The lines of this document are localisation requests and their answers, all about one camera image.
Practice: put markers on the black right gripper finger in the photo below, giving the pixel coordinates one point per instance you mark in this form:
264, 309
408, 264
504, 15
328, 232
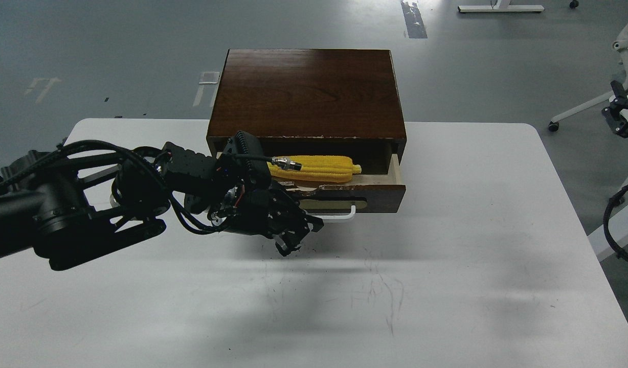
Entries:
613, 113

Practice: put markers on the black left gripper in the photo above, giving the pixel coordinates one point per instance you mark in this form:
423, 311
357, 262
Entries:
237, 192

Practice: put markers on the yellow corn cob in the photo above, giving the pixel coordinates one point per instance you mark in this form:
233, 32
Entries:
319, 168

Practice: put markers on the wooden drawer with white handle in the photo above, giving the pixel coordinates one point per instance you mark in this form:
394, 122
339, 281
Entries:
378, 189

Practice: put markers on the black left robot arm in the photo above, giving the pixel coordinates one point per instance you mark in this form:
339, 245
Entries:
91, 198

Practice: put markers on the dark wooden drawer cabinet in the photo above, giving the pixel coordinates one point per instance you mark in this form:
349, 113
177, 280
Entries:
310, 101

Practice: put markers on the white desk leg base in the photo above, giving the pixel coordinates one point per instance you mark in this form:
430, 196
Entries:
500, 7

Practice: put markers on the grey floor tape strip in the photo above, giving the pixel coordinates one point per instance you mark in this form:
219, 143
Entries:
415, 28

